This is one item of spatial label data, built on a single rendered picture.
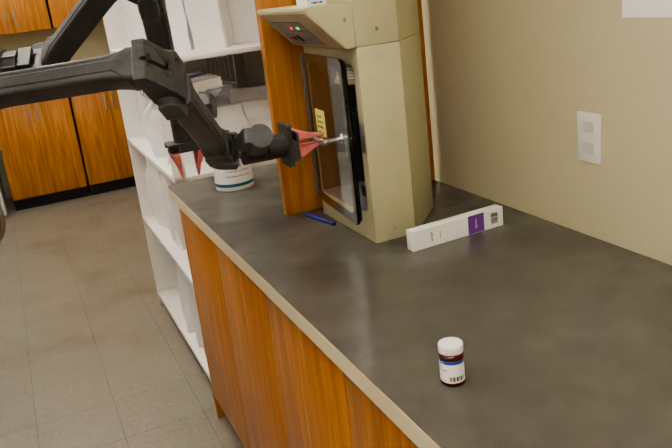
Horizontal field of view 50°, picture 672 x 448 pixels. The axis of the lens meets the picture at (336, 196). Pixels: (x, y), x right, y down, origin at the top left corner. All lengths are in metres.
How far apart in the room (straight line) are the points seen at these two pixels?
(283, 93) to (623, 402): 1.23
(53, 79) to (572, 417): 0.98
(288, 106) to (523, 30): 0.65
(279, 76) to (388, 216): 0.50
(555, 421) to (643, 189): 0.69
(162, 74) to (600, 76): 0.92
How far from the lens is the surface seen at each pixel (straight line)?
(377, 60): 1.69
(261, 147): 1.62
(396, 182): 1.76
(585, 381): 1.20
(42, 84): 1.34
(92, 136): 6.61
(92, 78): 1.31
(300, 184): 2.06
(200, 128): 1.51
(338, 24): 1.65
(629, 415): 1.13
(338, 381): 1.45
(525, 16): 1.85
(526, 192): 1.95
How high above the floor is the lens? 1.56
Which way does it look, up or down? 16 degrees down
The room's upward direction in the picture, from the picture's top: 7 degrees counter-clockwise
